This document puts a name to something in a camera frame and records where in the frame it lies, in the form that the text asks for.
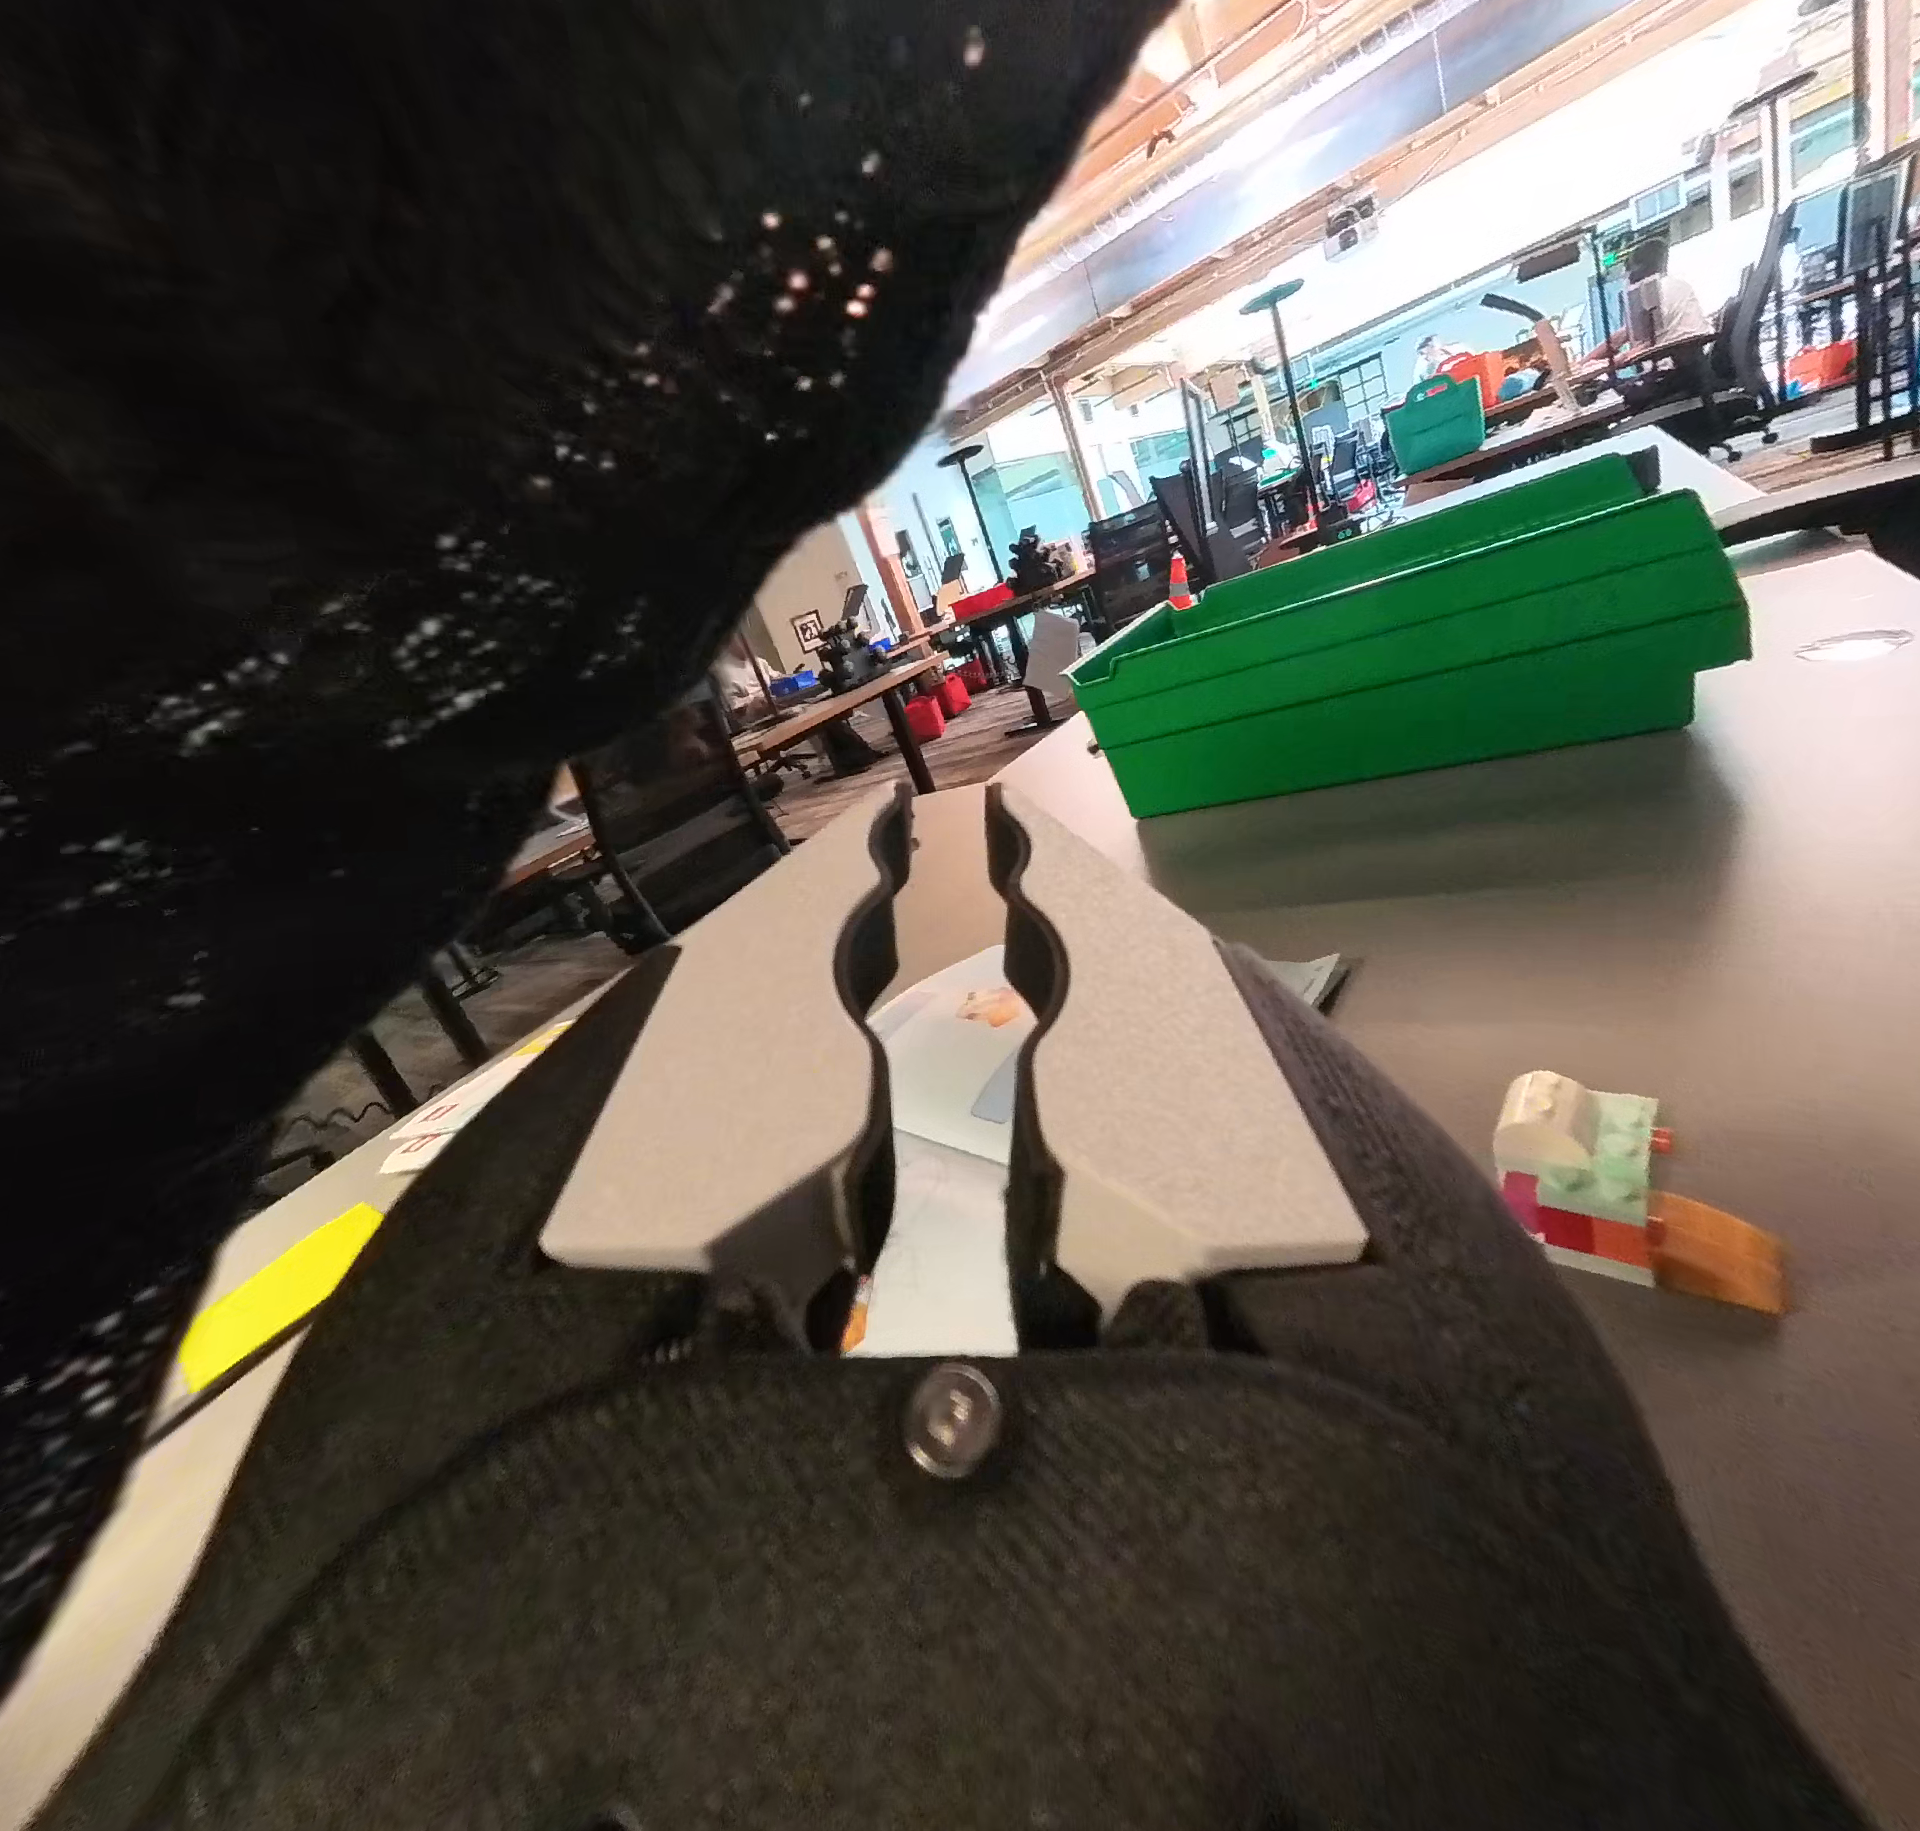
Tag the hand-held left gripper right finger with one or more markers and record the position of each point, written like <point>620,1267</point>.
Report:
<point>1171,1096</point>

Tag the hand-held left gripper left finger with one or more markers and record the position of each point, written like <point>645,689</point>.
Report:
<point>705,1081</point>

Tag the green plastic bin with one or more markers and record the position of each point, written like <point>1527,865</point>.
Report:
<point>1381,705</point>

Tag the open instruction booklet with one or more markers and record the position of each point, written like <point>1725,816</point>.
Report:
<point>945,1096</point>

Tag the black mesh office chair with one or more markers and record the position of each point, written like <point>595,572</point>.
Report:
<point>675,825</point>

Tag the closed instruction booklet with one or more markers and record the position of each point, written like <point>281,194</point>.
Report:
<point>420,1143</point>

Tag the wooden office desk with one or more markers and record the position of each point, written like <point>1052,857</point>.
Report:
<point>856,696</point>

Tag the partly built toy brick model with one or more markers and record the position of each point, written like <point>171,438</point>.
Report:
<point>1591,1155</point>

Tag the yellow sticky note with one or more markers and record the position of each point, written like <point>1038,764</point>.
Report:
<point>277,1299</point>

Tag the black floor lamp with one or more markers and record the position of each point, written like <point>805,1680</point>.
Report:
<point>1271,299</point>
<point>962,455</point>

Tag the person's black clothing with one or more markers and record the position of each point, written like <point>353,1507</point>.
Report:
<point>451,436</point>

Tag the green fabric tote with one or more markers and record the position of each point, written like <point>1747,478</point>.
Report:
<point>1435,429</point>

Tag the ceiling projector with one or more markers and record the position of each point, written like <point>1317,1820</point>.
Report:
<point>1350,229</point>

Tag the black high-back office chair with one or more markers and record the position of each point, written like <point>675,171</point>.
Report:
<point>1757,316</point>

